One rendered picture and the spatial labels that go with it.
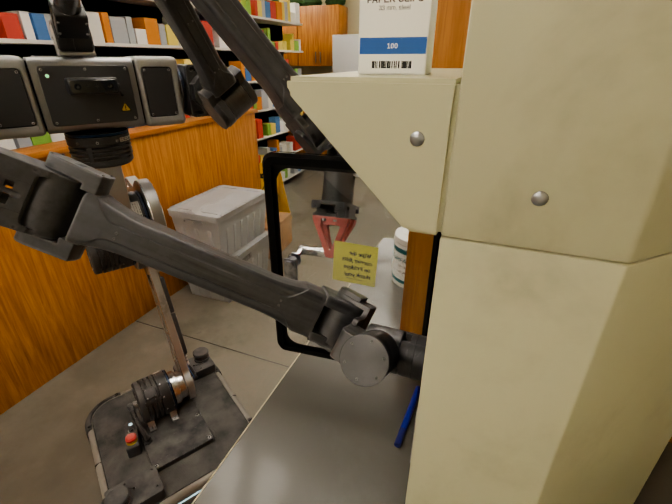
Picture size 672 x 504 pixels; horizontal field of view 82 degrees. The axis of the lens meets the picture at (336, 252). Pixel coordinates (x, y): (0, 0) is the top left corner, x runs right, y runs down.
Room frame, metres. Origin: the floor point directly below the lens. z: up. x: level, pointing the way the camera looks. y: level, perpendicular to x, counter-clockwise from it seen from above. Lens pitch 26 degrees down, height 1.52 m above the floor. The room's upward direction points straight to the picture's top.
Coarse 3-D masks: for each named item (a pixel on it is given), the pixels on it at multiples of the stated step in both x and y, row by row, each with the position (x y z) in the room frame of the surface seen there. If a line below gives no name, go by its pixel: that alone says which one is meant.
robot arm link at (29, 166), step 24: (0, 168) 0.40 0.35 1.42; (24, 168) 0.41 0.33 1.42; (48, 168) 0.43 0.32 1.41; (0, 192) 0.40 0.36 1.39; (24, 192) 0.40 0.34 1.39; (48, 192) 0.41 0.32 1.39; (72, 192) 0.43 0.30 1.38; (0, 216) 0.39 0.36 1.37; (24, 216) 0.40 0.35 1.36; (48, 216) 0.41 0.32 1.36; (72, 216) 0.43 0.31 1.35
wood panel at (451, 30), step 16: (448, 0) 0.61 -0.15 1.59; (464, 0) 0.60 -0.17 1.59; (448, 16) 0.61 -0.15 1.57; (464, 16) 0.60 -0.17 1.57; (448, 32) 0.61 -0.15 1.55; (464, 32) 0.60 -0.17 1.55; (448, 48) 0.61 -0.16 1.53; (464, 48) 0.60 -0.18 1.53; (432, 64) 0.62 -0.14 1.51; (448, 64) 0.61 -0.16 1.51
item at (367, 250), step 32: (288, 192) 0.61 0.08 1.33; (320, 192) 0.59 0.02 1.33; (352, 192) 0.58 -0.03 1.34; (288, 224) 0.61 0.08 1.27; (320, 224) 0.59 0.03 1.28; (352, 224) 0.58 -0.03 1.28; (384, 224) 0.56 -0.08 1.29; (288, 256) 0.61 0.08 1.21; (320, 256) 0.59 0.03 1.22; (352, 256) 0.58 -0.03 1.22; (384, 256) 0.56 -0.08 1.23; (416, 256) 0.55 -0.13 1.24; (352, 288) 0.58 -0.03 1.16; (384, 288) 0.56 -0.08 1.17; (416, 288) 0.55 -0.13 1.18; (384, 320) 0.56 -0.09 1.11; (416, 320) 0.54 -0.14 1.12
